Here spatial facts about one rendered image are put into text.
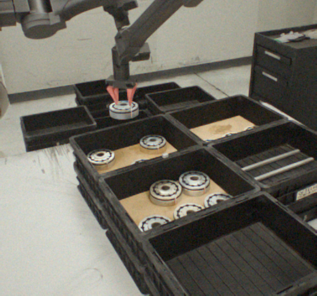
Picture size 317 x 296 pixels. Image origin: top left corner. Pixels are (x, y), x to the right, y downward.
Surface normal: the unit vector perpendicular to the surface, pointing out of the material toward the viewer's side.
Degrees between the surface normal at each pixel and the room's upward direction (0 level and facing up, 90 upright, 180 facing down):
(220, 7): 90
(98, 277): 0
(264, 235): 0
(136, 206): 0
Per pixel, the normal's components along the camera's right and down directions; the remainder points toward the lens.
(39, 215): -0.02, -0.88
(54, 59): 0.38, 0.44
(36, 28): 0.25, 0.96
